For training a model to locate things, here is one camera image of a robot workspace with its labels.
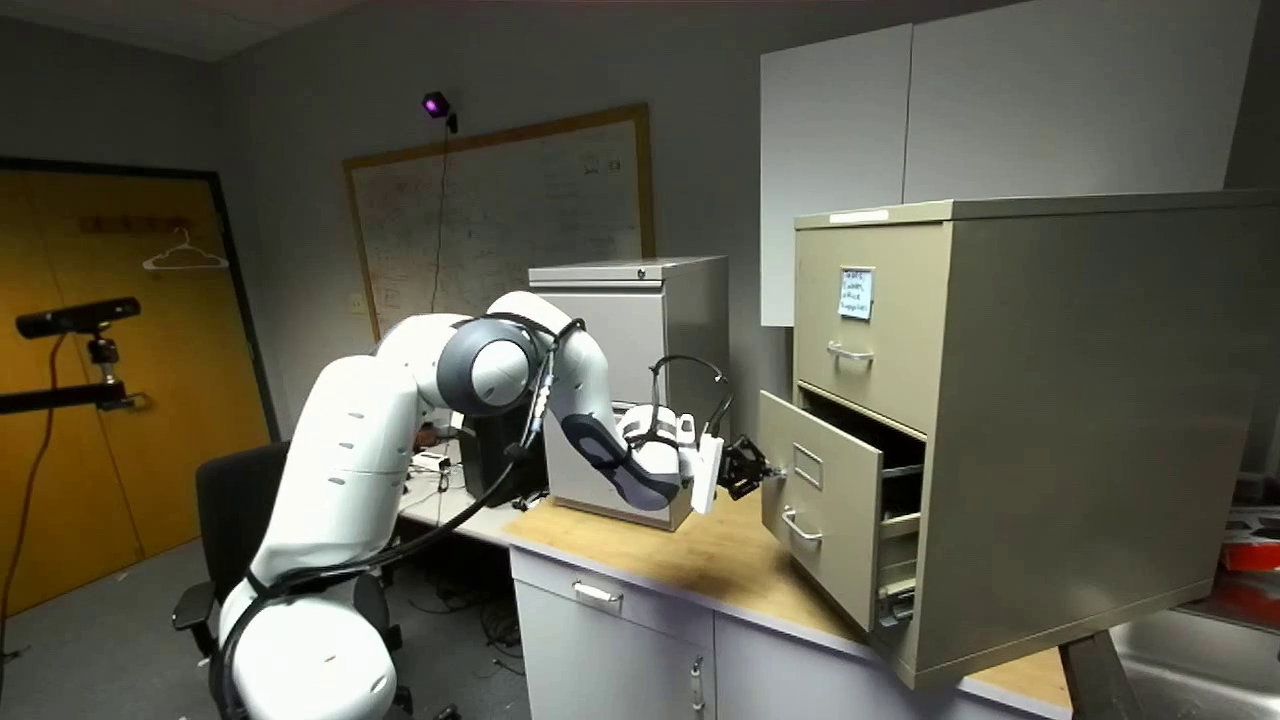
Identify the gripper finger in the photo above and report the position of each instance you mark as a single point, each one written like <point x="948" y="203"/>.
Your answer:
<point x="757" y="483"/>
<point x="758" y="457"/>

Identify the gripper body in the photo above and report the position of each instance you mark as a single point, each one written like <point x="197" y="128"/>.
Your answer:
<point x="734" y="468"/>

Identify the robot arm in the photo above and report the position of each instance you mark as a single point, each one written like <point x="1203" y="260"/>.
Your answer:
<point x="330" y="470"/>

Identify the beige drawer with note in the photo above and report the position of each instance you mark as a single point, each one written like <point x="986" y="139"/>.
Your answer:
<point x="890" y="380"/>

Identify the white counter drawer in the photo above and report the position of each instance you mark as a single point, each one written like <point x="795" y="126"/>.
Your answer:
<point x="650" y="608"/>

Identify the grey file cabinet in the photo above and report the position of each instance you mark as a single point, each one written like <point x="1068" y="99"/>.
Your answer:
<point x="640" y="330"/>

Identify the beige file cabinet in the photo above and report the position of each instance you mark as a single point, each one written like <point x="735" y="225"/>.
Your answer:
<point x="1080" y="420"/>

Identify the blue paper note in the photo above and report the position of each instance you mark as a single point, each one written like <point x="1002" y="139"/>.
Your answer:
<point x="856" y="293"/>

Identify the white counter door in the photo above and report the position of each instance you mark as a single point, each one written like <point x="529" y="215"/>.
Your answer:
<point x="590" y="670"/>
<point x="800" y="685"/>

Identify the wood framed whiteboard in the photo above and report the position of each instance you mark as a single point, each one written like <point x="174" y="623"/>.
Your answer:
<point x="500" y="220"/>

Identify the steel sink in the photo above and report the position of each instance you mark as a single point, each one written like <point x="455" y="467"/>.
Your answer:
<point x="1200" y="665"/>

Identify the black office chair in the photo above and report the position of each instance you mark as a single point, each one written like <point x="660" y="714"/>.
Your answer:
<point x="235" y="510"/>

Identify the red box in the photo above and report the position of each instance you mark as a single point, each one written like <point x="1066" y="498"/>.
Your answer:
<point x="1255" y="560"/>

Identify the yellow door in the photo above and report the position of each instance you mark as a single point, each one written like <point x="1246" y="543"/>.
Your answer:
<point x="170" y="400"/>

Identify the white clothes hanger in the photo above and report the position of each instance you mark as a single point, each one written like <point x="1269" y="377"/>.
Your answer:
<point x="185" y="260"/>

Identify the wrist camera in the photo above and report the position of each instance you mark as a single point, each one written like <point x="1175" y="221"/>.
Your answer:
<point x="707" y="475"/>

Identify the wall switch plate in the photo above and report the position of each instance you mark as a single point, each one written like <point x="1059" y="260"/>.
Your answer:
<point x="359" y="304"/>

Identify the white wall cabinet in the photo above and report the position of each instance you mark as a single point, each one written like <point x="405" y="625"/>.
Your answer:
<point x="1000" y="110"/>

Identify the camera on mount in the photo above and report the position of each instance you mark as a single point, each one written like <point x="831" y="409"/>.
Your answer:
<point x="437" y="105"/>
<point x="75" y="318"/>

